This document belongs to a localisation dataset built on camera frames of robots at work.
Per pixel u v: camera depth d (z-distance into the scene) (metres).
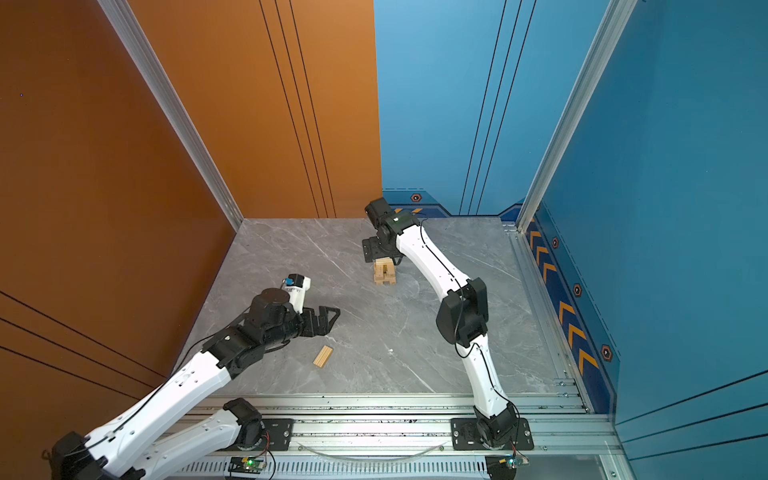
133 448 0.41
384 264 0.98
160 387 0.46
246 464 0.71
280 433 0.74
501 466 0.70
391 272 0.97
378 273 0.97
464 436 0.72
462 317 0.58
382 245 0.66
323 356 0.85
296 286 0.68
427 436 0.74
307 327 0.66
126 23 0.71
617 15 0.70
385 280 1.01
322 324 0.67
